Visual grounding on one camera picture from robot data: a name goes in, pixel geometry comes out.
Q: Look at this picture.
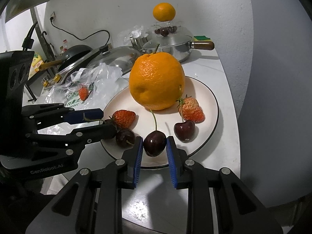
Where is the dark cherry front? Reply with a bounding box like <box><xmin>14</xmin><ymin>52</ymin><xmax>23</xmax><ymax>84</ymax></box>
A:
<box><xmin>173</xmin><ymin>84</ymin><xmax>196</xmax><ymax>142</ymax></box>

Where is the small orange on jar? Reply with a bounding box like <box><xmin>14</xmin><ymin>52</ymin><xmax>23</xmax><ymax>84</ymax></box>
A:
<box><xmin>153</xmin><ymin>3</ymin><xmax>176</xmax><ymax>22</ymax></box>

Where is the large steel glass lid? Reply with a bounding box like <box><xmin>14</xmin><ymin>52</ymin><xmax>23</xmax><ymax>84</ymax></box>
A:
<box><xmin>87</xmin><ymin>46</ymin><xmax>143</xmax><ymax>74</ymax></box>

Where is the yellow box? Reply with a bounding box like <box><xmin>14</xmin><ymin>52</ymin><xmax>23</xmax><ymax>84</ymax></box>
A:
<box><xmin>28</xmin><ymin>53</ymin><xmax>44</xmax><ymax>79</ymax></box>

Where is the red strawberry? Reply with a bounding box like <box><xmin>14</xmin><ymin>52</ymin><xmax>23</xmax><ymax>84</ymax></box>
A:
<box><xmin>78</xmin><ymin>87</ymin><xmax>89</xmax><ymax>101</ymax></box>
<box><xmin>110</xmin><ymin>109</ymin><xmax>136</xmax><ymax>129</ymax></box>

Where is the green yellow sponge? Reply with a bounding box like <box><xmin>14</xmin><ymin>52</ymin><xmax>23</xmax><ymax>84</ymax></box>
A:
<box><xmin>194</xmin><ymin>35</ymin><xmax>211</xmax><ymax>41</ymax></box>

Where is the pale strawberry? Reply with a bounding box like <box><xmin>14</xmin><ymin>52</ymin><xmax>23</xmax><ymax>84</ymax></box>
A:
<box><xmin>183</xmin><ymin>95</ymin><xmax>205</xmax><ymax>123</ymax></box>

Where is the small steel cup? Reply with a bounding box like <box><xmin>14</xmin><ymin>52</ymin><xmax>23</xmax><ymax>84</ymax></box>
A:
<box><xmin>129</xmin><ymin>36</ymin><xmax>148</xmax><ymax>50</ymax></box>

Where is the black wok pan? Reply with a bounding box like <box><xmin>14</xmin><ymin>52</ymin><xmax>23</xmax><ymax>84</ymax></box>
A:
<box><xmin>39</xmin><ymin>44</ymin><xmax>93</xmax><ymax>72</ymax></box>

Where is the red strawberry on bag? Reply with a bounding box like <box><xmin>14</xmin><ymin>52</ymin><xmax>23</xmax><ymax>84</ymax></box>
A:
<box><xmin>78</xmin><ymin>87</ymin><xmax>89</xmax><ymax>101</ymax></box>

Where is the clear printed plastic bag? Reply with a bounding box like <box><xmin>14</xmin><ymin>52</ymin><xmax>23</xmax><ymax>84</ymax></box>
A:
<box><xmin>37</xmin><ymin>63</ymin><xmax>129</xmax><ymax>110</ymax></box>

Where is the steel pot with lid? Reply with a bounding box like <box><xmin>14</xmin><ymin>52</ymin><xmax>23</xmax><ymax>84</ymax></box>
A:
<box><xmin>143</xmin><ymin>32</ymin><xmax>215</xmax><ymax>62</ymax></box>

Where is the black camera box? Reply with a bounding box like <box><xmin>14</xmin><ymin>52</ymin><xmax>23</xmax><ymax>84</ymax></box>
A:
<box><xmin>1</xmin><ymin>50</ymin><xmax>34</xmax><ymax>125</ymax></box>

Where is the large orange with stem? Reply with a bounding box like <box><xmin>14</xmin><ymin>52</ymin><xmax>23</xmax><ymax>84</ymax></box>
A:
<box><xmin>129</xmin><ymin>52</ymin><xmax>185</xmax><ymax>110</ymax></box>

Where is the red capped bottle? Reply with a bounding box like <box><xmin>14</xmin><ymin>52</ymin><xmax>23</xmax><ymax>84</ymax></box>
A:
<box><xmin>63</xmin><ymin>40</ymin><xmax>68</xmax><ymax>51</ymax></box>

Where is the black power cable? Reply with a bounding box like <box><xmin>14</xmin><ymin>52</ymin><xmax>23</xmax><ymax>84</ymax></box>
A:
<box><xmin>50</xmin><ymin>16</ymin><xmax>111</xmax><ymax>47</ymax></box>

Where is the glass jar with cherries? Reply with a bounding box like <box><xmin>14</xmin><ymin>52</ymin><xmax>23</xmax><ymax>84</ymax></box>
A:
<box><xmin>152</xmin><ymin>22</ymin><xmax>181</xmax><ymax>36</ymax></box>

